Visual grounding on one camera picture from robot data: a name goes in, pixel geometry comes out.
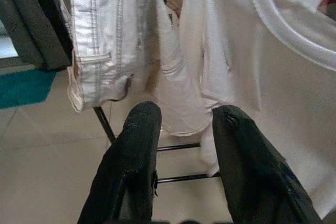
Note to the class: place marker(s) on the white shirt with dark print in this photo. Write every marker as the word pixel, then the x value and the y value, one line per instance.
pixel 288 103

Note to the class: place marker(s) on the white stitched jeans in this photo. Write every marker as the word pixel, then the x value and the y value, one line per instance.
pixel 105 37

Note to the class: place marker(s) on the teal floor mat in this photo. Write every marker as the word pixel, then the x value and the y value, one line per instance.
pixel 23 87

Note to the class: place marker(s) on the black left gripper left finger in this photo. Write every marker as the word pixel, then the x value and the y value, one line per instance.
pixel 131 155

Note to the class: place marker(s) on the dark grey curtain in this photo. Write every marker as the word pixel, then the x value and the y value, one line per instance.
pixel 31 24

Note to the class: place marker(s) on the thin plain white shirt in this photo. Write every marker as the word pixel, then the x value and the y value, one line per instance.
pixel 215 51

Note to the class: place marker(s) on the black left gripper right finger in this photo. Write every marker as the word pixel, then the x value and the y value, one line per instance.
pixel 249 169

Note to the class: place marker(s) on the white polo shirt plaid lining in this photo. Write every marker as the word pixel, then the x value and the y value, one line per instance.
pixel 181 98

